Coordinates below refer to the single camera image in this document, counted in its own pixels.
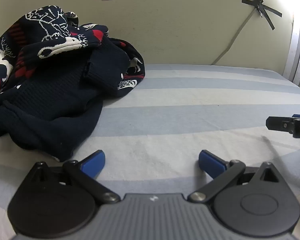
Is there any white window frame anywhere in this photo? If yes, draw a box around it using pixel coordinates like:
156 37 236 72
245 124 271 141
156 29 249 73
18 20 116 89
283 10 300 93

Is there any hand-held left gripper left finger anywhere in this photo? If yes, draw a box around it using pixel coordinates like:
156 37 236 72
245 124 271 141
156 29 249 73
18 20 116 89
25 150 121 204

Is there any black tape cross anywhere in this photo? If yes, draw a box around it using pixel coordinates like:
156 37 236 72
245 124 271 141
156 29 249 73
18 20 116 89
241 0 283 30

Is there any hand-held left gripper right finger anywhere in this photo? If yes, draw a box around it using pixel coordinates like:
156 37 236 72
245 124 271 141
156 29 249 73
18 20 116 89
188 149 285 203

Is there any navy patterned knit sweater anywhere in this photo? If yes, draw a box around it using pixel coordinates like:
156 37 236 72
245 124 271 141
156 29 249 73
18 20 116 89
0 5 146 162

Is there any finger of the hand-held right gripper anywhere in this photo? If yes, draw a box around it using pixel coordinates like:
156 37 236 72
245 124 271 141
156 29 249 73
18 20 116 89
266 114 300 138

